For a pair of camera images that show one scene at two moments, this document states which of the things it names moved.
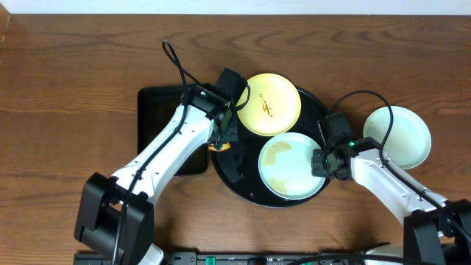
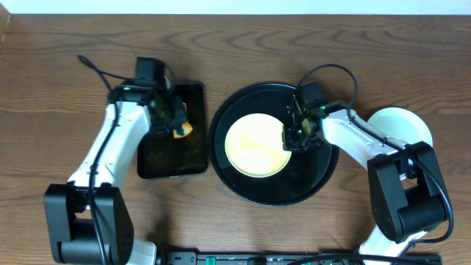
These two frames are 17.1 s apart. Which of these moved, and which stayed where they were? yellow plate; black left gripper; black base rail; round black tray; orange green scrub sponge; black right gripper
Moved: orange green scrub sponge; black right gripper; black left gripper; round black tray; yellow plate
Stayed: black base rail
